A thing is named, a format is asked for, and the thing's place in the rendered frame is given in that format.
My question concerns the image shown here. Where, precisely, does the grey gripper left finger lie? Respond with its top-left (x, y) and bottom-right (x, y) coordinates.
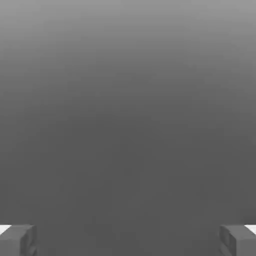
top-left (0, 224), bottom-right (38, 256)

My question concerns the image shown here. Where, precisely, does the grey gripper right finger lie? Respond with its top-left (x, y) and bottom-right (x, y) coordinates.
top-left (218, 224), bottom-right (256, 256)

